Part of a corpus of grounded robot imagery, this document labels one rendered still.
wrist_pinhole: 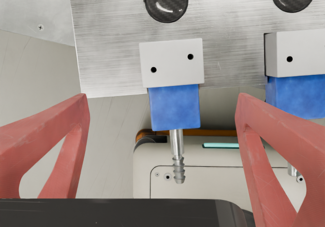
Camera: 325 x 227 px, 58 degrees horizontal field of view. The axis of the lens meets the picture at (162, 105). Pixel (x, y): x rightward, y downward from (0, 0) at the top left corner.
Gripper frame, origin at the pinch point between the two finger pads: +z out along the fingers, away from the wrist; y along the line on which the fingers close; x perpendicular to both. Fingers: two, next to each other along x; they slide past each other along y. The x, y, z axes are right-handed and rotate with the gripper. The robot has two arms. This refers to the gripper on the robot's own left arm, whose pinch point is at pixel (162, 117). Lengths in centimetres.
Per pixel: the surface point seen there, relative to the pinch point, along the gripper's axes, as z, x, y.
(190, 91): 11.2, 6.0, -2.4
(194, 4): 15.7, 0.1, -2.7
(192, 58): 11.8, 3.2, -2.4
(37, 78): 87, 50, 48
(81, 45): 14.2, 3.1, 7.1
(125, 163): 72, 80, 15
